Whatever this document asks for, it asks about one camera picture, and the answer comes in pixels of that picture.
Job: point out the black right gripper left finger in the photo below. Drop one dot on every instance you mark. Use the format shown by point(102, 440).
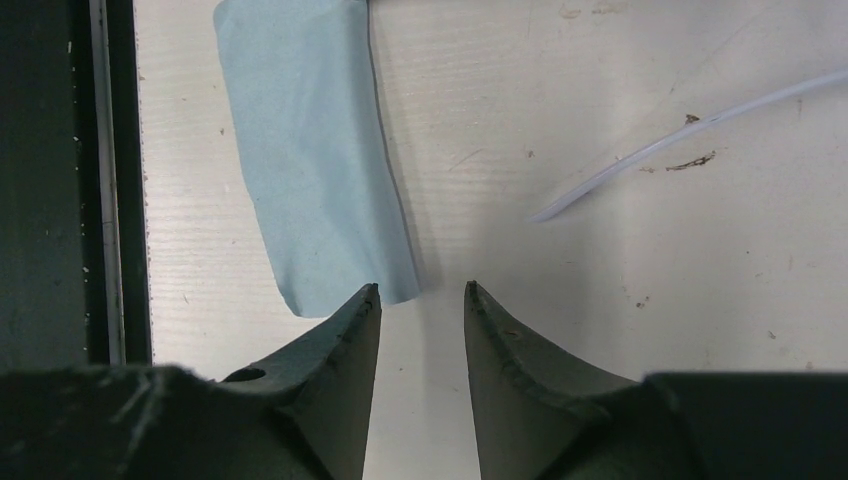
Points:
point(302, 412)

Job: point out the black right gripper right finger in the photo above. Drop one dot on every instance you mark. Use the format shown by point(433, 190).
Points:
point(542, 413)

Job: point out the light blue cleaning cloth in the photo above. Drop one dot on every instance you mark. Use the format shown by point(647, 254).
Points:
point(301, 87)

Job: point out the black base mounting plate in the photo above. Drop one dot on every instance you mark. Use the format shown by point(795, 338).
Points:
point(74, 256)

